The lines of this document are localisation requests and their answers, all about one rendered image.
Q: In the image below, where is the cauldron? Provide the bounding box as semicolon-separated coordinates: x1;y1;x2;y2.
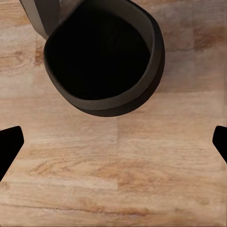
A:
44;0;165;117

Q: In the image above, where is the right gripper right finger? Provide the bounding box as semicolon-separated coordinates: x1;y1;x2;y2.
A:
212;126;227;163

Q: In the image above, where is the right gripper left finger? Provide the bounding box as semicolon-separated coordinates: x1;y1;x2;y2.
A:
0;126;24;181

